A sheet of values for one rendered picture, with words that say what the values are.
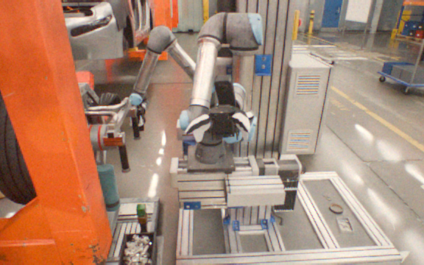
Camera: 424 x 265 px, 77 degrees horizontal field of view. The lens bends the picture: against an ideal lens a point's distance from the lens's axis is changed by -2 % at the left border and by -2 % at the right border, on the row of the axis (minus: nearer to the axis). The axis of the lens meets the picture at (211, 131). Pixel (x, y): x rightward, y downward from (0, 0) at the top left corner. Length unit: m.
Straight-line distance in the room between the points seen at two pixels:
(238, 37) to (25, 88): 0.72
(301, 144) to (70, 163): 1.08
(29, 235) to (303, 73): 1.32
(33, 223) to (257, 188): 0.91
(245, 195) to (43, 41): 0.94
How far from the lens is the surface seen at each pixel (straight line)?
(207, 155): 1.26
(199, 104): 0.95
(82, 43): 4.00
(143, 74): 1.69
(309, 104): 1.41
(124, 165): 1.39
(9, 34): 0.91
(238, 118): 0.67
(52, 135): 0.97
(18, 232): 1.31
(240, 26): 1.07
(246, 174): 1.34
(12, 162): 1.38
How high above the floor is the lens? 1.51
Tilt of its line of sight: 26 degrees down
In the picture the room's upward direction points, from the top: straight up
